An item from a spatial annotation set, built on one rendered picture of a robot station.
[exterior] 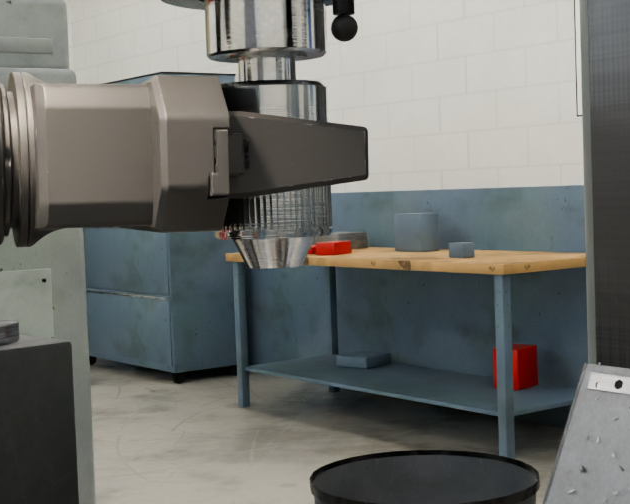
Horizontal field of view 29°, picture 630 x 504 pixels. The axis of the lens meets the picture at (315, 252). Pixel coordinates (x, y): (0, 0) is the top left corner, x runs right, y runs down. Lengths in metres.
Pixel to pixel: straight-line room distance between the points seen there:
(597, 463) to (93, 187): 0.48
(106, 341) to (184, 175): 8.17
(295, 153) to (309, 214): 0.03
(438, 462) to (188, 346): 5.17
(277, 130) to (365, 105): 6.66
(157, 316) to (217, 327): 0.40
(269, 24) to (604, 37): 0.41
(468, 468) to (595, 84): 1.96
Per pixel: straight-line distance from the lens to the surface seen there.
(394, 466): 2.75
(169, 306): 7.74
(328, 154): 0.45
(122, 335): 8.34
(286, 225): 0.46
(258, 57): 0.47
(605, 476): 0.81
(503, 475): 2.69
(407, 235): 6.33
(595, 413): 0.83
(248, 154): 0.44
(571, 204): 5.94
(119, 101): 0.42
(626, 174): 0.82
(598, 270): 0.84
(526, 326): 6.20
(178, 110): 0.41
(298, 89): 0.46
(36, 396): 0.86
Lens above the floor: 1.23
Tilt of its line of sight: 3 degrees down
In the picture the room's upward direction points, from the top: 2 degrees counter-clockwise
